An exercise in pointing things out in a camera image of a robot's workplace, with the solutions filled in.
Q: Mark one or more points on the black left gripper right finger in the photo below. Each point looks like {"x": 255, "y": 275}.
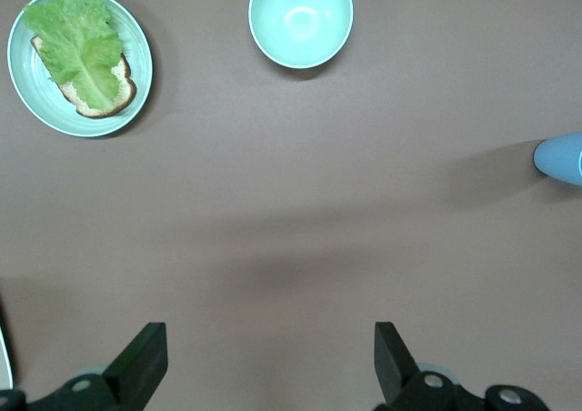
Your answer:
{"x": 391, "y": 365}

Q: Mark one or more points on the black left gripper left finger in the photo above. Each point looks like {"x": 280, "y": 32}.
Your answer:
{"x": 141, "y": 365}

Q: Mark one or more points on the blue cup holding paper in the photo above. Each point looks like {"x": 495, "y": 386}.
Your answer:
{"x": 559, "y": 158}

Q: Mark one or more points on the toasted bread slice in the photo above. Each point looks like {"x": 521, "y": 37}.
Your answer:
{"x": 125, "y": 88}

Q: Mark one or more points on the mint green plate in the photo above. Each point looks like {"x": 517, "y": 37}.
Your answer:
{"x": 27, "y": 93}

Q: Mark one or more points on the green lettuce leaf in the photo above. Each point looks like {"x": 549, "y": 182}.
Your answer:
{"x": 77, "y": 47}

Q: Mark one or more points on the mint green bowl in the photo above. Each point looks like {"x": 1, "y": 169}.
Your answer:
{"x": 300, "y": 24}

